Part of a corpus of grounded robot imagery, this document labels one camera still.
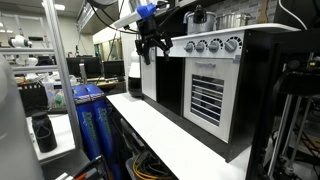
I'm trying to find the black bottle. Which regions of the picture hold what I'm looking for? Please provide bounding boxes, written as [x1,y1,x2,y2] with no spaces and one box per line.
[30,111,58,154]

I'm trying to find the white cable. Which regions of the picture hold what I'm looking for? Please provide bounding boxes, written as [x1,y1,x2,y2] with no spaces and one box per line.
[278,0,308,31]

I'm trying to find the white black toy kitchen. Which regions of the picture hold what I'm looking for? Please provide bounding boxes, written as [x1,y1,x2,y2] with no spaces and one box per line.
[138,0,301,164]

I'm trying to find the gray stove knob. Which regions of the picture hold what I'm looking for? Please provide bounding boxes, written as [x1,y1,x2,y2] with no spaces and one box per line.
[223,36,243,53]
[184,41,196,53]
[208,38,224,53]
[195,39,207,53]

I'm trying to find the brown wooden utensil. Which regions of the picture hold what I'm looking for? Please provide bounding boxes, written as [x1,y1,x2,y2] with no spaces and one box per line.
[259,0,272,24]

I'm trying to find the silver metal rod stand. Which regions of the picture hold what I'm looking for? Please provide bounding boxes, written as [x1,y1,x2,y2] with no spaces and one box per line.
[266,94,314,178]

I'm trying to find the black metal rack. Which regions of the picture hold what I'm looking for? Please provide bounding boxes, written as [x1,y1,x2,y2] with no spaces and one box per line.
[246,29,320,180]

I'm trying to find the steel cooking pot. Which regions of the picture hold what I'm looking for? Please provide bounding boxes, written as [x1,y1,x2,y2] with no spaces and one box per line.
[215,12,253,31]

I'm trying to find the small white robot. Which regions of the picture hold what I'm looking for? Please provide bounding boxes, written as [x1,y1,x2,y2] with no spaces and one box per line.
[8,34,39,68]

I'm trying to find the yellow cable bundle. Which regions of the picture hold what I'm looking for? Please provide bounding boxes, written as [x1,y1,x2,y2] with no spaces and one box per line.
[131,154,176,180]

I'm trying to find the black computer monitor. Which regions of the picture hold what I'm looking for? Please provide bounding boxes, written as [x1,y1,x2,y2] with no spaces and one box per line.
[65,57,103,79]
[102,59,126,79]

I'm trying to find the aluminium frame post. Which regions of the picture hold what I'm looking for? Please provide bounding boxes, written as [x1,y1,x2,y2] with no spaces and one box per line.
[41,0,84,151]

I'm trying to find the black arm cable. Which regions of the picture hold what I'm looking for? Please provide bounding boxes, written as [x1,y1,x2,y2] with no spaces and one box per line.
[88,1,141,35]

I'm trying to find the white wrist camera blue mount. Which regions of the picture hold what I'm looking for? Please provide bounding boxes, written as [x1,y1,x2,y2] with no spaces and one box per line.
[113,3,158,30]

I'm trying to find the black orange tool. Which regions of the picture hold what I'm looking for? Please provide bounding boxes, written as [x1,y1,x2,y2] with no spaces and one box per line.
[54,154,108,180]

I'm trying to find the white and black canister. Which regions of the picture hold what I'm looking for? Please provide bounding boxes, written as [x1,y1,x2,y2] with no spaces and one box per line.
[128,49,143,98]

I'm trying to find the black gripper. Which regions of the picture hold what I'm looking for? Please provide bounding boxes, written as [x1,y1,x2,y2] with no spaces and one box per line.
[134,16,174,66]

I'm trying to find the blue box green print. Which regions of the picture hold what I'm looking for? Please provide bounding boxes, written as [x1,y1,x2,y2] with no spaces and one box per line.
[71,85,103,161]
[84,83,123,180]

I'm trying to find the ceiling light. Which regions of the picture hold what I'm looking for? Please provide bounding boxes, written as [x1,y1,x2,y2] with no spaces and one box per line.
[41,3,67,12]

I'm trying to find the gray pot with lid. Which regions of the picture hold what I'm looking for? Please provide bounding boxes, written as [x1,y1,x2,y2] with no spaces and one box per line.
[183,4,218,36]

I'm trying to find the black crate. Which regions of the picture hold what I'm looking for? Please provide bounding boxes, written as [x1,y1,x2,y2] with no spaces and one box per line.
[18,82,49,118]

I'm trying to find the clear container green contents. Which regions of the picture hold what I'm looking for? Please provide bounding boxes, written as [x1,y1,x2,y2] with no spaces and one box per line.
[43,81,68,111]

